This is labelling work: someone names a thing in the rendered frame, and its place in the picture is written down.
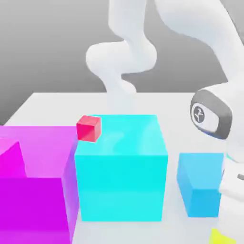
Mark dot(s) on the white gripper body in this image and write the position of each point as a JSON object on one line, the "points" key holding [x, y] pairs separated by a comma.
{"points": [[233, 185]]}

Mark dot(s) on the large magenta box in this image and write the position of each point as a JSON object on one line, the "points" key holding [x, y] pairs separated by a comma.
{"points": [[34, 205]]}

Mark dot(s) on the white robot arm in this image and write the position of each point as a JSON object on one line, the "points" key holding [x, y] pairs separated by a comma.
{"points": [[131, 51]]}

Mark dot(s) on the small yellow cube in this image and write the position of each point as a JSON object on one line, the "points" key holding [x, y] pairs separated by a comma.
{"points": [[218, 238]]}

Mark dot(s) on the small red cube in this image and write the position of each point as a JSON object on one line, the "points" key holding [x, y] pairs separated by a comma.
{"points": [[88, 128]]}

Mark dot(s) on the blue box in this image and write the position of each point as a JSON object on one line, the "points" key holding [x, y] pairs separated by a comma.
{"points": [[200, 177]]}

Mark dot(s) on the large cyan box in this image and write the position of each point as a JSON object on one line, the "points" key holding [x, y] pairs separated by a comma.
{"points": [[122, 183]]}

